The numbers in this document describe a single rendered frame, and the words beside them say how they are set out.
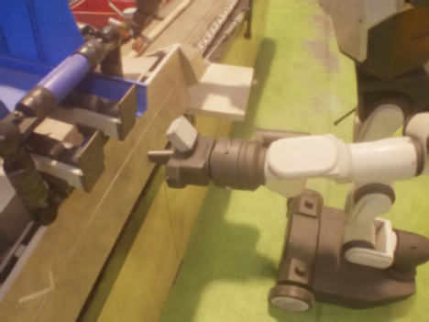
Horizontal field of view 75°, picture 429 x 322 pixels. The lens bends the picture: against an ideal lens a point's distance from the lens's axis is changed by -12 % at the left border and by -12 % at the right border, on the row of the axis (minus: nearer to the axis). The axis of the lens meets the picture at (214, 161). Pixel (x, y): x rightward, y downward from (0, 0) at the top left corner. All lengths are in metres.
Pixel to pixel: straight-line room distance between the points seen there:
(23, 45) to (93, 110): 0.16
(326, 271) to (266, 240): 0.38
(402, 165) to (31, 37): 0.59
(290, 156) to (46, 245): 0.42
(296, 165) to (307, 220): 1.06
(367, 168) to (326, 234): 1.05
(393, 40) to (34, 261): 0.78
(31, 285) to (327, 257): 1.22
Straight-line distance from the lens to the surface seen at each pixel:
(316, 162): 0.48
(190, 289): 1.53
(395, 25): 0.70
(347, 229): 1.30
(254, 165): 0.50
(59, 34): 0.47
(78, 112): 0.47
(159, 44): 1.56
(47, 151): 0.41
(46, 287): 0.60
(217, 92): 1.11
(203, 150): 0.55
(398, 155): 0.53
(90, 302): 0.74
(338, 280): 1.46
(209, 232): 1.65
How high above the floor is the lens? 1.43
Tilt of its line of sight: 47 degrees down
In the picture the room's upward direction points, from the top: 1 degrees clockwise
